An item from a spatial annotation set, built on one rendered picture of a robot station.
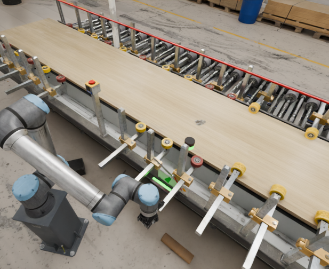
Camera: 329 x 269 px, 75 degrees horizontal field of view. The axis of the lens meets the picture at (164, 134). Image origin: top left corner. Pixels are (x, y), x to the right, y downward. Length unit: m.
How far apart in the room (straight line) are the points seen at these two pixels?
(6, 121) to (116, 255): 1.46
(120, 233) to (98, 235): 0.19
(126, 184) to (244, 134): 1.04
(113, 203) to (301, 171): 1.23
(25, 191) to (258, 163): 1.47
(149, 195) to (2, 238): 1.76
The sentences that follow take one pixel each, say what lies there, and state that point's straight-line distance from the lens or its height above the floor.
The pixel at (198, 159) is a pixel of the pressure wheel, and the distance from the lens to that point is 1.45.
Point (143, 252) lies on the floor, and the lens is 2.12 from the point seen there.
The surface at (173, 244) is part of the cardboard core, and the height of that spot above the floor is 0.08.
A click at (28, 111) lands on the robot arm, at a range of 1.11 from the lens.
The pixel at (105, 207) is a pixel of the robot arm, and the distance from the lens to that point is 0.97.
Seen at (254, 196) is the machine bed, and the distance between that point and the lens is 1.54.
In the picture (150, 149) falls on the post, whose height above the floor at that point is 0.95.
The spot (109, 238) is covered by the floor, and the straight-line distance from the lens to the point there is 2.18.
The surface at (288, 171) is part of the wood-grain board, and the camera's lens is 1.64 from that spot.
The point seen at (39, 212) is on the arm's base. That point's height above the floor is 0.65.
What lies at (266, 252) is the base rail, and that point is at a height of 0.70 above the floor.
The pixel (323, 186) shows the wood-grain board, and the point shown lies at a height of 0.90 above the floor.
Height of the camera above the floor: 2.05
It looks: 47 degrees down
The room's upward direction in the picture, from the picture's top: 4 degrees clockwise
